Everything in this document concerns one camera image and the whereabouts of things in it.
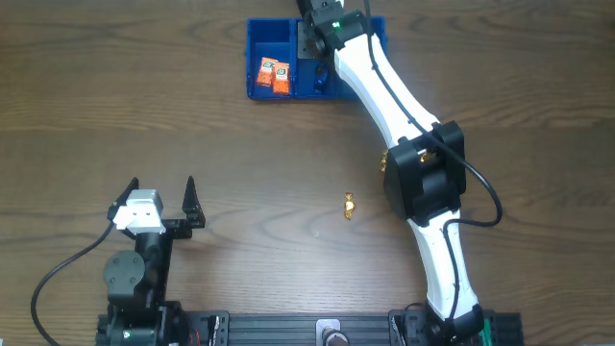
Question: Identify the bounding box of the orange candy box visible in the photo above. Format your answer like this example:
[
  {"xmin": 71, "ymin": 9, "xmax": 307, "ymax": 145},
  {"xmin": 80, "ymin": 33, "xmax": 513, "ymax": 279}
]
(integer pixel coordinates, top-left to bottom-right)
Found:
[
  {"xmin": 272, "ymin": 62, "xmax": 292, "ymax": 96},
  {"xmin": 256, "ymin": 57, "xmax": 279, "ymax": 87}
]

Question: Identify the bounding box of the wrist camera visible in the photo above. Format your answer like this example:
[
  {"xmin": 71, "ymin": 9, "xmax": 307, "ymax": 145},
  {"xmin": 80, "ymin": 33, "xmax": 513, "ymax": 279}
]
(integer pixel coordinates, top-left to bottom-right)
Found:
[
  {"xmin": 296, "ymin": 20, "xmax": 319, "ymax": 61},
  {"xmin": 112, "ymin": 188, "xmax": 167, "ymax": 236}
]

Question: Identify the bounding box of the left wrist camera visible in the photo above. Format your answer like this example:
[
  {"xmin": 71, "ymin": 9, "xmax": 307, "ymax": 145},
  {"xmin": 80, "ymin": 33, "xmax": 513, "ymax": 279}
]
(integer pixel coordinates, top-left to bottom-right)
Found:
[{"xmin": 112, "ymin": 188, "xmax": 167, "ymax": 236}]

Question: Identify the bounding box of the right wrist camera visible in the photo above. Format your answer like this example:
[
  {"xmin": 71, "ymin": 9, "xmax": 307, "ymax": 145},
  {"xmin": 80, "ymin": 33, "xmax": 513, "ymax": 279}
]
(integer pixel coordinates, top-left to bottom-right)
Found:
[{"xmin": 296, "ymin": 20, "xmax": 319, "ymax": 61}]

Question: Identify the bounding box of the mounting rail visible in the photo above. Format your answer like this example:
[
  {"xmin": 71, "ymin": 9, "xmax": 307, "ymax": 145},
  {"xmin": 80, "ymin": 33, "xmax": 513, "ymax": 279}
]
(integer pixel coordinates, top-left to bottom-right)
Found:
[{"xmin": 95, "ymin": 302, "xmax": 525, "ymax": 346}]

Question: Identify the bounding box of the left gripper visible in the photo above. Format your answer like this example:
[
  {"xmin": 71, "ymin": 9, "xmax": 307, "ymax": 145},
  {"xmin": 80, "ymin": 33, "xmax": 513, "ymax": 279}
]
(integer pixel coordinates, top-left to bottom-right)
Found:
[{"xmin": 107, "ymin": 175, "xmax": 207, "ymax": 240}]

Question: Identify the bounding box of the blue tray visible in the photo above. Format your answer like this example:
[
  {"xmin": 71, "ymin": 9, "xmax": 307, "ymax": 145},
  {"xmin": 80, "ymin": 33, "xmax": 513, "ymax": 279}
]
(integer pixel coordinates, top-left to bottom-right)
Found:
[{"xmin": 246, "ymin": 16, "xmax": 388, "ymax": 102}]

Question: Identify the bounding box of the blue candy pack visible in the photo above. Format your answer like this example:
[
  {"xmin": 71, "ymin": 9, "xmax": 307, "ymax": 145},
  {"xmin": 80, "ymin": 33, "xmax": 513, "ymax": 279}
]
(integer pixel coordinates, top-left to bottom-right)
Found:
[{"xmin": 313, "ymin": 63, "xmax": 332, "ymax": 93}]

